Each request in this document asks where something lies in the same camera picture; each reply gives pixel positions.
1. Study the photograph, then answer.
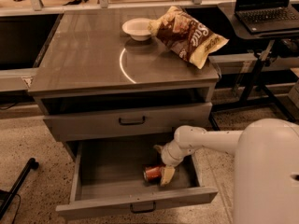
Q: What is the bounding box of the open grey middle drawer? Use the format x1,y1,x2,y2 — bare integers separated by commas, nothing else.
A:
56,133,218,220

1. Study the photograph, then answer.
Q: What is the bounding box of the black stand leg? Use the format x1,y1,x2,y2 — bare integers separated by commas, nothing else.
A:
0,158,39,219

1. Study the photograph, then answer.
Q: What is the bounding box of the closed grey top drawer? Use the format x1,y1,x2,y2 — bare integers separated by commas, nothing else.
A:
44,103,212,142

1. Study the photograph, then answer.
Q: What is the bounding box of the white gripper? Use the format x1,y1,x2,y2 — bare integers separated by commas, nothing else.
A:
153,140,187,186

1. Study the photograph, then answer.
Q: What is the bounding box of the white bowl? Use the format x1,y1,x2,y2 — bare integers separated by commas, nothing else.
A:
122,18,151,41

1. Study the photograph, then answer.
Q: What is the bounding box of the black laptop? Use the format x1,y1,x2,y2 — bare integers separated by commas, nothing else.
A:
235,0,299,34

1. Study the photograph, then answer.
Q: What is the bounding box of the black laptop stand table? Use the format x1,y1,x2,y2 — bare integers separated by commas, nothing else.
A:
208,3,299,131

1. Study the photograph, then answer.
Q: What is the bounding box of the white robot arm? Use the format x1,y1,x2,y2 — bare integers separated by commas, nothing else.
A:
154,119,299,224

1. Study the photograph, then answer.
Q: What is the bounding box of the red coke can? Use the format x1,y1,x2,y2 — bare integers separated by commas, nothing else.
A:
143,165,164,183

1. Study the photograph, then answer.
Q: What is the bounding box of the brown chip bag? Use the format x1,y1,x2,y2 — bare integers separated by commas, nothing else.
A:
148,7,228,69

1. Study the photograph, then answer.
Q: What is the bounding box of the grey drawer cabinet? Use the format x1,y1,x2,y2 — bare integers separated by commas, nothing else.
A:
29,7,219,157

